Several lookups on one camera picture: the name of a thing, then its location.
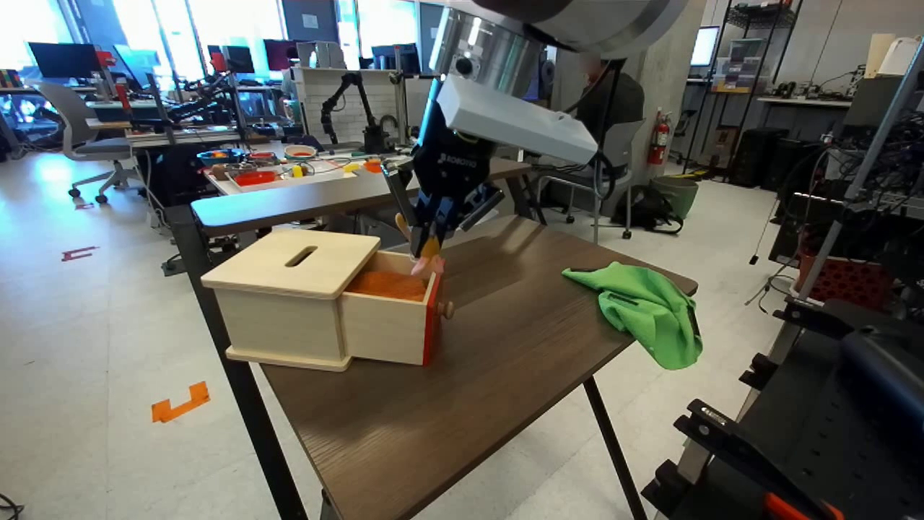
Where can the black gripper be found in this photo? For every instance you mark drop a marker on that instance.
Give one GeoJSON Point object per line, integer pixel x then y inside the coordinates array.
{"type": "Point", "coordinates": [452, 162]}

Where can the black background robot arm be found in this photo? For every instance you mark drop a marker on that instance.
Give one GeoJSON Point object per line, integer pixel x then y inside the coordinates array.
{"type": "Point", "coordinates": [351, 101]}

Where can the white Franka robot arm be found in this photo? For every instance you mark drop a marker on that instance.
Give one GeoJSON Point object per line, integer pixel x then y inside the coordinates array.
{"type": "Point", "coordinates": [538, 87]}

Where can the wooden drawer with red front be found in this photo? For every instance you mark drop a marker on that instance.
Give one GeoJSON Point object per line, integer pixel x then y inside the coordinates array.
{"type": "Point", "coordinates": [394, 321]}

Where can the grey chair with casters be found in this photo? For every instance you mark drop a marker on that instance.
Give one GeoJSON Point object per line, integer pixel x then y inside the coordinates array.
{"type": "Point", "coordinates": [579, 175]}

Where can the brown desk with black legs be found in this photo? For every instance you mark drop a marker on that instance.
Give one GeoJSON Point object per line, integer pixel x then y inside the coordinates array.
{"type": "Point", "coordinates": [452, 385]}

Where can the light wooden box casing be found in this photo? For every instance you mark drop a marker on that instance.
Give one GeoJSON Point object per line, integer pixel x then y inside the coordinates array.
{"type": "Point", "coordinates": [277, 298]}

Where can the seated person in dark clothes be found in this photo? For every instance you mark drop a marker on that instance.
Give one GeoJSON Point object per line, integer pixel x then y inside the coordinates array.
{"type": "Point", "coordinates": [609, 101]}

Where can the green cloth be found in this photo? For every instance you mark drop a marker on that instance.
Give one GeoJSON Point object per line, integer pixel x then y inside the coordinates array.
{"type": "Point", "coordinates": [645, 308]}

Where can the black computer monitor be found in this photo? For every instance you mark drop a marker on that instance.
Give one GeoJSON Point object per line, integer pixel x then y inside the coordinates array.
{"type": "Point", "coordinates": [60, 58]}
{"type": "Point", "coordinates": [231, 58]}
{"type": "Point", "coordinates": [281, 55]}

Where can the red fire extinguisher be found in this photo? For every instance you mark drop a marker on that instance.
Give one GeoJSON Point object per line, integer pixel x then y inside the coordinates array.
{"type": "Point", "coordinates": [658, 140]}

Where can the orange floor tape marker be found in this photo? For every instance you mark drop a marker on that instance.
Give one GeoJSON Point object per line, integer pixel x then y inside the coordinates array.
{"type": "Point", "coordinates": [179, 405]}

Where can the tall black metal rack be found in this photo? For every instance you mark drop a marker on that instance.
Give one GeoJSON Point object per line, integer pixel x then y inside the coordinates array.
{"type": "Point", "coordinates": [753, 96]}

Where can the grey office chair on wheels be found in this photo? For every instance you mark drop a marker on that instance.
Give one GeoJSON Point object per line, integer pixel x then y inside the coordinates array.
{"type": "Point", "coordinates": [89, 146]}

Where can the red floor tape marker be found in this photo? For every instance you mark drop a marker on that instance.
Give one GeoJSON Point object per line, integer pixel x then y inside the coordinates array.
{"type": "Point", "coordinates": [75, 256]}

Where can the red crate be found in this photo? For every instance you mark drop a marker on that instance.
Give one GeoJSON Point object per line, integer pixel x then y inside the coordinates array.
{"type": "Point", "coordinates": [846, 281]}

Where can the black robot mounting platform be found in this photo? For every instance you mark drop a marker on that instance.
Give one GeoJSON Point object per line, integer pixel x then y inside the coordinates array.
{"type": "Point", "coordinates": [837, 424]}

